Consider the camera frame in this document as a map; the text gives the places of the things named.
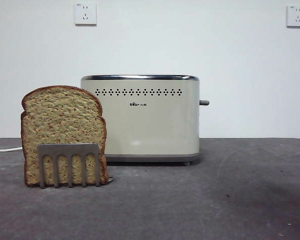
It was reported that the brown bread slice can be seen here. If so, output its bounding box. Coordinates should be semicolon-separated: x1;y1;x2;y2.
20;85;110;187

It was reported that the cream white toaster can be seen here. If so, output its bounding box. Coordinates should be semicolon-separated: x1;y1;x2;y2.
80;74;201;166

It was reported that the steel toast rack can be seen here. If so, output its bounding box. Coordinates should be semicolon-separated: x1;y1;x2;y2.
37;143;114;189

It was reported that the white wall socket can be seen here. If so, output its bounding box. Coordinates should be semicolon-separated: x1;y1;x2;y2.
286;4;300;28
74;2;98;26

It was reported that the white power cable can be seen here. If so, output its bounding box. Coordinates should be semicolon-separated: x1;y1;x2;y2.
0;146;22;153

